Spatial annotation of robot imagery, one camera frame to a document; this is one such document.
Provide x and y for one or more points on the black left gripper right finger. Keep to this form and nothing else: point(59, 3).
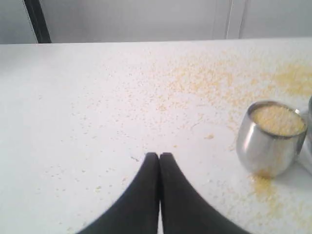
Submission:
point(183, 210)

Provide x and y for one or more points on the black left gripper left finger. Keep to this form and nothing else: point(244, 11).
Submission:
point(137, 210)

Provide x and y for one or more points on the stainless steel cup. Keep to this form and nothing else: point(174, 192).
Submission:
point(265, 154)

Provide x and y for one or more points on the round stainless steel sieve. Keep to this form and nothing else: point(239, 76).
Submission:
point(305, 157)

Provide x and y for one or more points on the grain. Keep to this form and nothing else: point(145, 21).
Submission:
point(278, 120)

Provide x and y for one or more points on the black vertical post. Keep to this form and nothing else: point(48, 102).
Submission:
point(37, 19)

